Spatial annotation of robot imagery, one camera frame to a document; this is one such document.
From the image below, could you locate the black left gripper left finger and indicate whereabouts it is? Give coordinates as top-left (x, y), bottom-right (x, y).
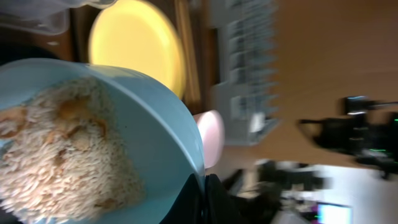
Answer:
top-left (160, 174), bottom-right (203, 224)

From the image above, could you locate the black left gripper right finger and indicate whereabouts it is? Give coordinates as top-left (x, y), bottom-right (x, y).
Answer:
top-left (205, 174), bottom-right (245, 224)

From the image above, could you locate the light blue bowl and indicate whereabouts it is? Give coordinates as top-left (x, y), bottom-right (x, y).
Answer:
top-left (1, 58), bottom-right (205, 223)

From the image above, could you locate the leftover rice pile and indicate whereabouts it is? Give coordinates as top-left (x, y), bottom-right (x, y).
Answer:
top-left (1, 78), bottom-right (146, 223)

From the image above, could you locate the grey dishwasher rack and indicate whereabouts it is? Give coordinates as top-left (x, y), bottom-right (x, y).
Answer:
top-left (210, 0), bottom-right (279, 146)

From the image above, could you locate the clear plastic waste bin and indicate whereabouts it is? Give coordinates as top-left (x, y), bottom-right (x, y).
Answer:
top-left (1, 0), bottom-right (116, 35)

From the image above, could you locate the pink bowl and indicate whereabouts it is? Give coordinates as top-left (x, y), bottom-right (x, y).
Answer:
top-left (193, 110), bottom-right (224, 169)

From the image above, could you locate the left wooden chopstick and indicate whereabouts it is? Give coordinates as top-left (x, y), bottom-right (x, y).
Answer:
top-left (174, 0), bottom-right (201, 107)

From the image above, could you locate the yellow plate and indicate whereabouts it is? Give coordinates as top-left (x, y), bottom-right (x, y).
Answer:
top-left (88, 0), bottom-right (187, 98)

